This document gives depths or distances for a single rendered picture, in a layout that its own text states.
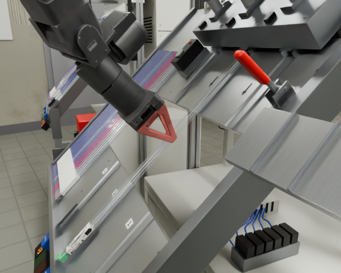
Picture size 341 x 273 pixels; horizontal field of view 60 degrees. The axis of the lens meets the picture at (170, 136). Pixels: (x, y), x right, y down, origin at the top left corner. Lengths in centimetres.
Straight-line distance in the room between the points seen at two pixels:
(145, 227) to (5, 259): 150
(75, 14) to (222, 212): 31
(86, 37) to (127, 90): 11
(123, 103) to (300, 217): 66
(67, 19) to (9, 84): 371
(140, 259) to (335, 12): 43
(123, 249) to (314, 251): 51
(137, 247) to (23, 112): 379
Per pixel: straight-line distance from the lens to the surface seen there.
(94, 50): 43
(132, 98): 48
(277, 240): 74
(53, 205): 78
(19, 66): 409
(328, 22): 48
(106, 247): 52
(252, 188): 40
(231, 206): 39
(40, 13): 41
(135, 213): 51
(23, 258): 188
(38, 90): 415
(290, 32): 48
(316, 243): 87
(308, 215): 98
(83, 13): 42
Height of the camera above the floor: 111
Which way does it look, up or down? 18 degrees down
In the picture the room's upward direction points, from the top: straight up
